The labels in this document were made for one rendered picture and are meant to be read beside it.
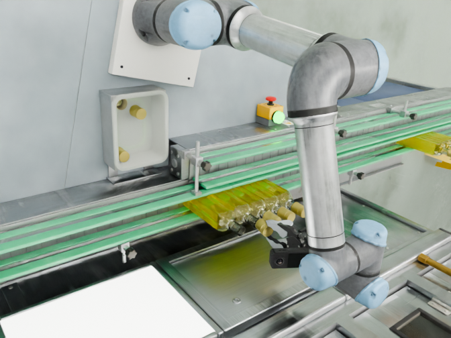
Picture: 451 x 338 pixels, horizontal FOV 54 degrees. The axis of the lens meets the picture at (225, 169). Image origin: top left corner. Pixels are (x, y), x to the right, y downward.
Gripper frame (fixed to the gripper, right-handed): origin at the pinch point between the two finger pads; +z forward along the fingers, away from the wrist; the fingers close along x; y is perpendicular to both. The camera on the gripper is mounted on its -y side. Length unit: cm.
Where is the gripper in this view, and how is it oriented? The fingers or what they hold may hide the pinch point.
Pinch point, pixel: (267, 230)
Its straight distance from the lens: 124.8
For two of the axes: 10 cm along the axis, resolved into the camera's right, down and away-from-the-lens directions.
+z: -6.0, -3.4, 7.2
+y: 8.0, -2.0, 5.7
